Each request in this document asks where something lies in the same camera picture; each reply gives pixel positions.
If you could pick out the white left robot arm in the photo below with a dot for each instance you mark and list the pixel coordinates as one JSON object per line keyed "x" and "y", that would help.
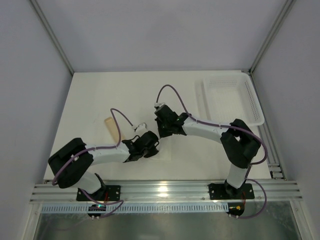
{"x": 70, "y": 164}

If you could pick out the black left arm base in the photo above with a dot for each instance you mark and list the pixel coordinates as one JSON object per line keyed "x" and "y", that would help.
{"x": 107, "y": 193}

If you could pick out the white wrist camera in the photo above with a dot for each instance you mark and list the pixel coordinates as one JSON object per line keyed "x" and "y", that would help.
{"x": 141, "y": 127}
{"x": 158, "y": 104}

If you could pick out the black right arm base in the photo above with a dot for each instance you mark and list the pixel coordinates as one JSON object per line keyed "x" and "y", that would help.
{"x": 224, "y": 191}

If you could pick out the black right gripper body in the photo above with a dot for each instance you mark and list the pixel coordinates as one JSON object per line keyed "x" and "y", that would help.
{"x": 162, "y": 123}

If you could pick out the aluminium front rail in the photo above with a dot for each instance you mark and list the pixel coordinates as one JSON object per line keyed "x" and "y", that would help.
{"x": 177, "y": 191}

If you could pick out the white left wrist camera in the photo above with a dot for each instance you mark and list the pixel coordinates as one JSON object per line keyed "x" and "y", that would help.
{"x": 141, "y": 127}

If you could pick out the white paper napkin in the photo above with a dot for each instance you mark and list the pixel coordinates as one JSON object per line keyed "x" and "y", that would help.
{"x": 164, "y": 150}

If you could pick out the left aluminium frame post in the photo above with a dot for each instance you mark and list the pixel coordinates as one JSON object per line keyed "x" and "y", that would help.
{"x": 51, "y": 34}

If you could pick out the slotted white cable duct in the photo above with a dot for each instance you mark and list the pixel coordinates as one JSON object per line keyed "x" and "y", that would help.
{"x": 136, "y": 208}

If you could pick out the white perforated plastic basket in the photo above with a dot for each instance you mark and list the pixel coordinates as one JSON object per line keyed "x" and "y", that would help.
{"x": 224, "y": 97}

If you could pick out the aluminium frame post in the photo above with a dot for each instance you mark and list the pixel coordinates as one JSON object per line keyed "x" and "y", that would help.
{"x": 272, "y": 33}
{"x": 51, "y": 34}

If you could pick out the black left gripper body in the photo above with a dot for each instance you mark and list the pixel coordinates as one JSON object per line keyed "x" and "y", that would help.
{"x": 151, "y": 143}

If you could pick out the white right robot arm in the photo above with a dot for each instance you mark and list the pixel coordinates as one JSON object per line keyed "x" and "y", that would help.
{"x": 238, "y": 141}

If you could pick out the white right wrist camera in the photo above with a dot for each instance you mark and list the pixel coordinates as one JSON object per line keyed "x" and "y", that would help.
{"x": 158, "y": 104}

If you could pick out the right aluminium frame post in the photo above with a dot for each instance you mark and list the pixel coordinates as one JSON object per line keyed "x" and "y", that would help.
{"x": 272, "y": 33}

